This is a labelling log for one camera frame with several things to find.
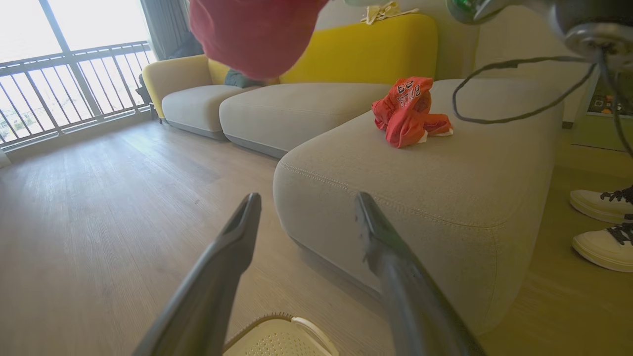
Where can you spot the red shirt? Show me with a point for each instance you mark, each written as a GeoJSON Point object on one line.
{"type": "Point", "coordinates": [252, 39]}

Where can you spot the white laundry basket brown rim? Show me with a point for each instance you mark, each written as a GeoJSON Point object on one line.
{"type": "Point", "coordinates": [277, 341]}

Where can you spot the dark green cushion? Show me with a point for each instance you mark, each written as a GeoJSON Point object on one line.
{"type": "Point", "coordinates": [240, 80]}

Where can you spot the white sneaker black laces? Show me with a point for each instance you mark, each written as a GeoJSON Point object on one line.
{"type": "Point", "coordinates": [598, 247]}
{"type": "Point", "coordinates": [593, 205]}

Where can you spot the red jersey number 23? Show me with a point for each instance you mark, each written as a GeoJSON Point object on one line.
{"type": "Point", "coordinates": [405, 118]}

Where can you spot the yellow sofa backrest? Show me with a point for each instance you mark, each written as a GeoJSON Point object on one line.
{"type": "Point", "coordinates": [366, 49]}

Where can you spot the large window frame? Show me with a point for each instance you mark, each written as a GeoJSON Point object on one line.
{"type": "Point", "coordinates": [59, 34]}

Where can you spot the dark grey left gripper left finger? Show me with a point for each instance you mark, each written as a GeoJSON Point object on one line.
{"type": "Point", "coordinates": [207, 287]}

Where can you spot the metal balcony railing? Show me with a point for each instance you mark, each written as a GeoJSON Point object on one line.
{"type": "Point", "coordinates": [123, 48]}

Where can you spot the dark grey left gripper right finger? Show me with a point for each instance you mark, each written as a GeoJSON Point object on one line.
{"type": "Point", "coordinates": [410, 291]}

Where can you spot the colourful toy box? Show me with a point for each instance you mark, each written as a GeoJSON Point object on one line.
{"type": "Point", "coordinates": [606, 104]}

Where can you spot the pale yellow cloth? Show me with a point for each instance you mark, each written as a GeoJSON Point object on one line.
{"type": "Point", "coordinates": [383, 12]}

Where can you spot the dark grey curtain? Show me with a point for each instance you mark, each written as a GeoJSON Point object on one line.
{"type": "Point", "coordinates": [165, 24]}

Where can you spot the grey fabric sofa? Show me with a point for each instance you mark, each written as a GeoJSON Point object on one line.
{"type": "Point", "coordinates": [420, 198]}

